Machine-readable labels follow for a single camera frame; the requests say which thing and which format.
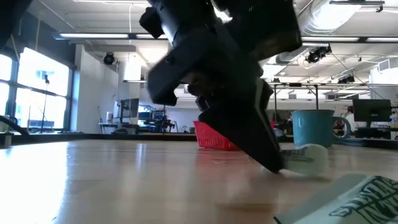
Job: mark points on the silver ventilation duct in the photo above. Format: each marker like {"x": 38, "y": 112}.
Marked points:
{"x": 326, "y": 15}

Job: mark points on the red plastic mesh basket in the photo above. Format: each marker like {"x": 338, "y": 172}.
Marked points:
{"x": 208, "y": 137}

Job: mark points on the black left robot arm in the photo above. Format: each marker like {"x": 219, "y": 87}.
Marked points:
{"x": 9, "y": 15}

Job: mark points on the long ceiling light strip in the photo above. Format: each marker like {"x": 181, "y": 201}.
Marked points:
{"x": 342, "y": 39}
{"x": 93, "y": 35}

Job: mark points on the black rig-mounted camera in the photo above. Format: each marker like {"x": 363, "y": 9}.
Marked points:
{"x": 346, "y": 79}
{"x": 317, "y": 54}

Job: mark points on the black round ceiling camera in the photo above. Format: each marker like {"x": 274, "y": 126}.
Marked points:
{"x": 109, "y": 58}

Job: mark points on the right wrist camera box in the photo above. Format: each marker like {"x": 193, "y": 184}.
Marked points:
{"x": 152, "y": 23}

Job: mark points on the blue storage rack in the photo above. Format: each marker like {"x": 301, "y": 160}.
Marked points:
{"x": 149, "y": 115}

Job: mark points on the black ceiling track fixture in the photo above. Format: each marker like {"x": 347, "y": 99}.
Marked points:
{"x": 357, "y": 2}

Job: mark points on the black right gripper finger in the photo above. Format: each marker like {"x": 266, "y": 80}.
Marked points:
{"x": 248, "y": 137}
{"x": 267, "y": 105}

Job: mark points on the black aluminium table frame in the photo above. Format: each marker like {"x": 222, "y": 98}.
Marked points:
{"x": 93, "y": 137}

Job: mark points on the black tripod stand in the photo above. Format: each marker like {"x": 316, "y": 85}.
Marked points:
{"x": 46, "y": 93}

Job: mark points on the teal enamel mug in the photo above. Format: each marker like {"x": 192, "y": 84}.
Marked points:
{"x": 311, "y": 127}

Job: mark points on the black computer monitor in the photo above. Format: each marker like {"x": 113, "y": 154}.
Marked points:
{"x": 371, "y": 110}
{"x": 130, "y": 108}

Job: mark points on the green white sweetener packet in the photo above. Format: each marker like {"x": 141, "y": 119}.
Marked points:
{"x": 357, "y": 205}
{"x": 311, "y": 159}

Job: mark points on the person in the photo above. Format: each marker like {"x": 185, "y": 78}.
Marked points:
{"x": 350, "y": 120}

